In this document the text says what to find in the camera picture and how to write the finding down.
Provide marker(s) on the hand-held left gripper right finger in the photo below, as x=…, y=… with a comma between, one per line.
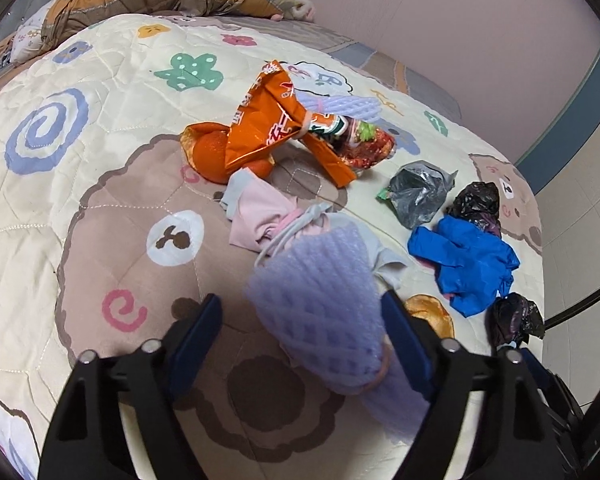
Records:
x=405, y=345

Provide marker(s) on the pink and grey face mask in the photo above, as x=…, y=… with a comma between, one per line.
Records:
x=260, y=210

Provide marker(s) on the blue-grey wall trim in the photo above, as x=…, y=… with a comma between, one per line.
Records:
x=570, y=120

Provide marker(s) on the red noodle packet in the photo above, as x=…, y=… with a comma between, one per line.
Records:
x=365, y=150

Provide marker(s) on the pink plush toy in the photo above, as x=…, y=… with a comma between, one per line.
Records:
x=304, y=9

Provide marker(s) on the orange snack wrapper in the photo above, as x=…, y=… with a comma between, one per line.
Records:
x=260, y=125

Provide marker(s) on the tangerine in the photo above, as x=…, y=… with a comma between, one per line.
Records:
x=207, y=152

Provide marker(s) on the grey plastic bag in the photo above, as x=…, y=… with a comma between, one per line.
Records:
x=417, y=195

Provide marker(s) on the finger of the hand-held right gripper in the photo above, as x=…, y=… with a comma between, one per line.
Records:
x=535, y=365

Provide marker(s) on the cream printed bear blanket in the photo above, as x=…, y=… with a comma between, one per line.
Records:
x=105, y=160

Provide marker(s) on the large purple foam fruit net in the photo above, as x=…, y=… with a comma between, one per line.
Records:
x=320, y=310

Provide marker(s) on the small purple foam fruit net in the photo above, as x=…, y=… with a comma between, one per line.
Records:
x=340, y=105

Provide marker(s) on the grey bed sheet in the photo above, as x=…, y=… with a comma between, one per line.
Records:
x=380, y=65

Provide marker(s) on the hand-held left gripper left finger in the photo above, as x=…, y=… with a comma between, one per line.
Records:
x=200, y=340

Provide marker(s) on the white patterned pillow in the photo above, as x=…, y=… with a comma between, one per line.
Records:
x=30, y=35

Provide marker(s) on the blue rubber glove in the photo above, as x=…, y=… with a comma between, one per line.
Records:
x=465, y=260

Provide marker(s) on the black plastic bag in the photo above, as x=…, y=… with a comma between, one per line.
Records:
x=475, y=202
x=515, y=317

